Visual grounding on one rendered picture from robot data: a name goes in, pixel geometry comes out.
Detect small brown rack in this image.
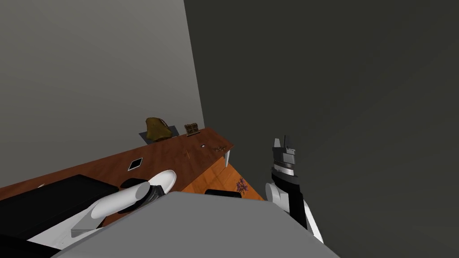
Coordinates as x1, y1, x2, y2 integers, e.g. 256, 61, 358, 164
184, 122, 201, 137

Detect black square tablet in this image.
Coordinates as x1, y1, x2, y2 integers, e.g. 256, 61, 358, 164
127, 157, 144, 172

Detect large black box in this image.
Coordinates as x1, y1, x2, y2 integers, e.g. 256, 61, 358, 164
0, 174, 120, 240

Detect white plate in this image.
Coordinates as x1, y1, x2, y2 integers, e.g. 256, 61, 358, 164
148, 170, 178, 196

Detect olive lumpy bag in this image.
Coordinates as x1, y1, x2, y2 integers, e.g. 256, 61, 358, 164
145, 116, 174, 142

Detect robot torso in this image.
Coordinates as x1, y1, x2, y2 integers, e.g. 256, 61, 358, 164
53, 189, 341, 258

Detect brown wooden table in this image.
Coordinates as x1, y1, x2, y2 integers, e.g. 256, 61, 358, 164
0, 127, 235, 227

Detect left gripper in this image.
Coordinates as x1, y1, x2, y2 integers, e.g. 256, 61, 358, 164
143, 185, 166, 208

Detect grey flat mat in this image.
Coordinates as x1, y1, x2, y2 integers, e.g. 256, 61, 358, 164
139, 125, 180, 145

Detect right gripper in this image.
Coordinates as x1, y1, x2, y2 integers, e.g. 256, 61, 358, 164
271, 134, 297, 166

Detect purple flower plant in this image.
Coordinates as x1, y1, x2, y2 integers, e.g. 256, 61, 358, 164
235, 177, 250, 196

